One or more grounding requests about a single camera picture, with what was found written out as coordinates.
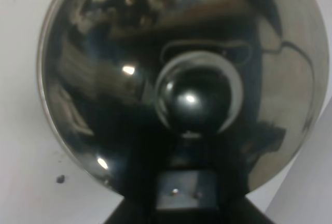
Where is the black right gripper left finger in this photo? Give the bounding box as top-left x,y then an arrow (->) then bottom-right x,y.
103,198 -> 156,224

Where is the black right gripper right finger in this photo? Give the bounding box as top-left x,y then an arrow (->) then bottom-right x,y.
219,197 -> 273,224

